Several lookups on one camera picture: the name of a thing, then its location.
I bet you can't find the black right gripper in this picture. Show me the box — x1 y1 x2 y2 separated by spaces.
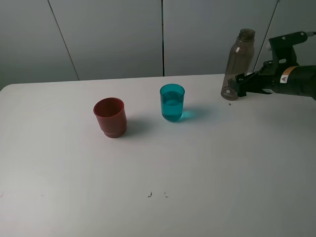
229 60 284 97

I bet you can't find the smoky transparent plastic bottle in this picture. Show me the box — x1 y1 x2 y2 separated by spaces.
221 29 255 101

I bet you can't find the teal transparent plastic cup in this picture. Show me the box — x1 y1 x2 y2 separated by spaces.
159 83 185 122

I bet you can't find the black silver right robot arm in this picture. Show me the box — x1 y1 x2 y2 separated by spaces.
228 61 316 99

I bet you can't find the red plastic cup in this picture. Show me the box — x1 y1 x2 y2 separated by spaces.
93 97 127 138

